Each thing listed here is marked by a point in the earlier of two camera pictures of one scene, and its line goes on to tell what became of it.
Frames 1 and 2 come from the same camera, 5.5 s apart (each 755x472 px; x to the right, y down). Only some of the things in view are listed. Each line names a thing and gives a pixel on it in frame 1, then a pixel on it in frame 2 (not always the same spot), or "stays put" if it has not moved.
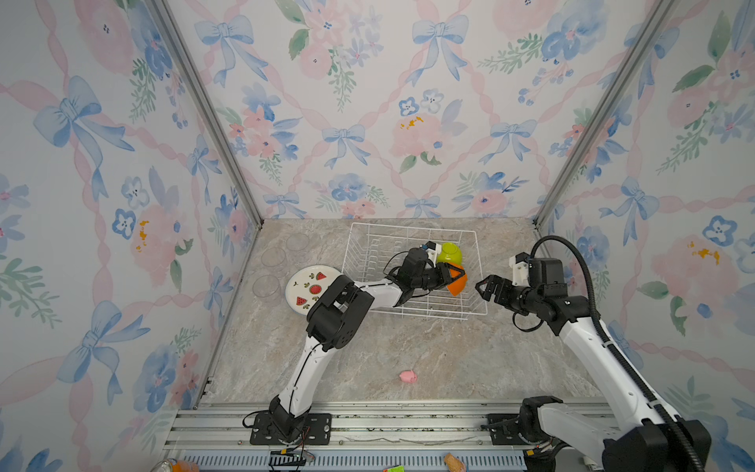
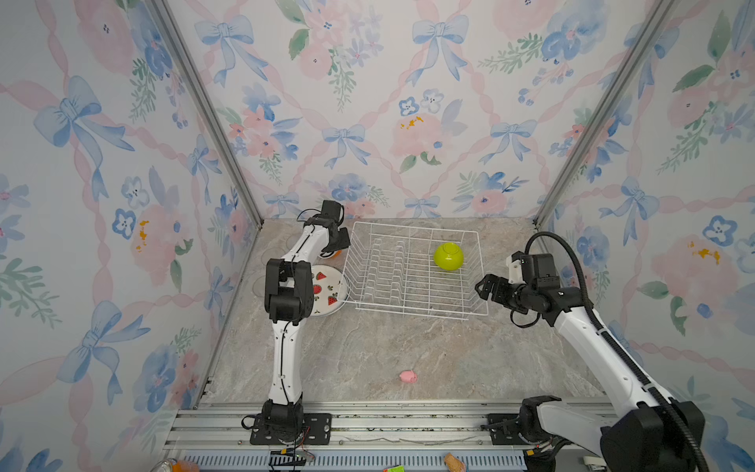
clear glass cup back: x=272 y=257 stays put
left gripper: x=443 y=276 to x=346 y=240
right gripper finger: x=492 y=282 stays put
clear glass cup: x=265 y=285 stays put
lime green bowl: x=450 y=253 stays put
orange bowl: x=457 y=286 to x=334 y=255
